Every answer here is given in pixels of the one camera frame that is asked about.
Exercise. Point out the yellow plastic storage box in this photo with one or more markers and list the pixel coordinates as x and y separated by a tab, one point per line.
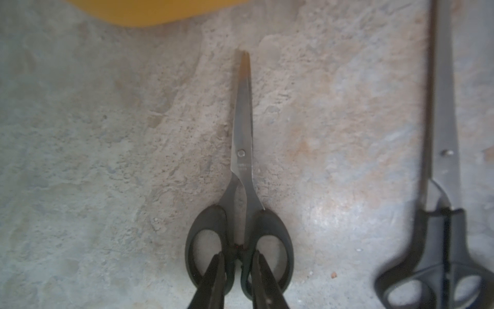
145	13

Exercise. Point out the small black scissors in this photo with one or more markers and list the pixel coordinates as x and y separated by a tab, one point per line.
438	257

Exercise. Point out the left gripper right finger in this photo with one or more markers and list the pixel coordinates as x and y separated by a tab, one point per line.
266	294

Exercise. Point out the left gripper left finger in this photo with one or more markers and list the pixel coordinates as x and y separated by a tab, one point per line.
211	291

